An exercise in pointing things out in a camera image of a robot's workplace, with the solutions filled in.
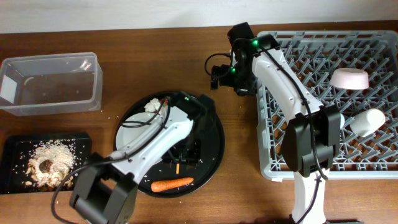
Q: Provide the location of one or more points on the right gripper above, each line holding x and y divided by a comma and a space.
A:
216, 70

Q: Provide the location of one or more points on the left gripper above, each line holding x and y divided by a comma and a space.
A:
192, 159

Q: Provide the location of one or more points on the orange carrot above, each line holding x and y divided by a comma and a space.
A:
163, 185

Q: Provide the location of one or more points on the white tissue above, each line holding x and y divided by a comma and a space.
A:
153, 106

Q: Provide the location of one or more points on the white round plate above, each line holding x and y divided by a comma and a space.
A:
130, 133

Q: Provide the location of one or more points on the rice and food scraps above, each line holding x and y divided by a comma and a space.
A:
63, 161

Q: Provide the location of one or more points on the pink bowl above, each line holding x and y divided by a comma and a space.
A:
350, 79

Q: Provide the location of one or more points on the brown food lump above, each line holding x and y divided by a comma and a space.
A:
45, 166

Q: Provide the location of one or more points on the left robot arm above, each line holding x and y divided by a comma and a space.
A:
106, 187

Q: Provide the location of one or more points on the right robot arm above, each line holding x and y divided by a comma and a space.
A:
312, 135

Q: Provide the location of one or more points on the grey dishwasher rack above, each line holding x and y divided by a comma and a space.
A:
314, 56

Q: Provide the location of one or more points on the round black serving tray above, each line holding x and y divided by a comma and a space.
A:
212, 151

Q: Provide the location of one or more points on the red crumpled wrapper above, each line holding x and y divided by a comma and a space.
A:
164, 102

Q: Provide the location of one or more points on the light blue cup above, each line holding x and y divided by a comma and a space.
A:
342, 121

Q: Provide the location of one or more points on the clear plastic bin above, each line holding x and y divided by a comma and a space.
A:
51, 84

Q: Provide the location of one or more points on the white cup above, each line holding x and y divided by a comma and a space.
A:
367, 122

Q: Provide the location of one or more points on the black rectangular tray bin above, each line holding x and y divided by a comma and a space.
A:
18, 149

